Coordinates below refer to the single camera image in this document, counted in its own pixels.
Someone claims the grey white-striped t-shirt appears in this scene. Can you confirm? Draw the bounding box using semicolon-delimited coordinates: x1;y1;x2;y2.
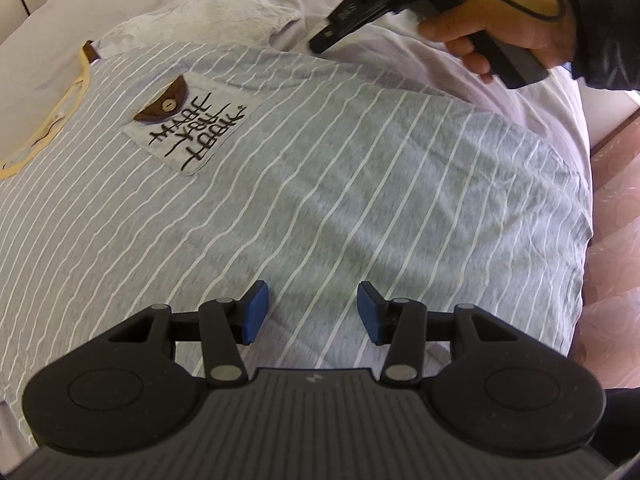
1;18;592;415

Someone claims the black jacket forearm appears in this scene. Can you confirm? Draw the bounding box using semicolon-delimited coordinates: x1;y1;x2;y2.
568;0;640;91

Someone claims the person right hand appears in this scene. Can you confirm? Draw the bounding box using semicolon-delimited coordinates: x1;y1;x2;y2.
418;0;577;84

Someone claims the white bed duvet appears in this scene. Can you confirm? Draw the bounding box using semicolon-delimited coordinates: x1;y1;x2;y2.
0;0;597;162

